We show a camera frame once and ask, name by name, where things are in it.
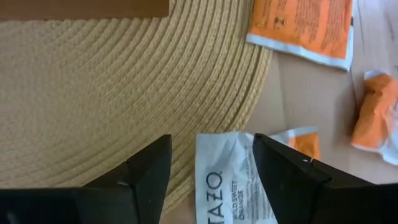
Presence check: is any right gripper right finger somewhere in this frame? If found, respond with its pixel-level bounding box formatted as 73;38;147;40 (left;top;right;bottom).
253;134;379;224

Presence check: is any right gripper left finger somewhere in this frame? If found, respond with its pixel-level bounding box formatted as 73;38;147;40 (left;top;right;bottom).
76;134;173;224

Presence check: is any brown wooden tea box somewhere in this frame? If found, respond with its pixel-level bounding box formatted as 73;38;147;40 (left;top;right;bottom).
0;0;170;22

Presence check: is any round woven straw placemat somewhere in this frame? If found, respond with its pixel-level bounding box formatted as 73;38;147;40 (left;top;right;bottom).
0;0;274;215

